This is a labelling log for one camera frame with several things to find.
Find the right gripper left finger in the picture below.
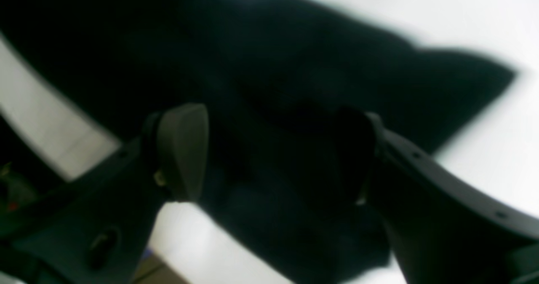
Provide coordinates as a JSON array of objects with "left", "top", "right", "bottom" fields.
[{"left": 1, "top": 103, "right": 210, "bottom": 284}]

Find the power strip red light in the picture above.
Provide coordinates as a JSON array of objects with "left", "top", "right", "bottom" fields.
[{"left": 5, "top": 200, "right": 21, "bottom": 212}]

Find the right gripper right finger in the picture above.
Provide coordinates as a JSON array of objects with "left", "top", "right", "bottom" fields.
[{"left": 333, "top": 107, "right": 539, "bottom": 284}]

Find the black T-shirt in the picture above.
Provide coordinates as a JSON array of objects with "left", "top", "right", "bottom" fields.
[{"left": 1, "top": 0, "right": 516, "bottom": 284}]

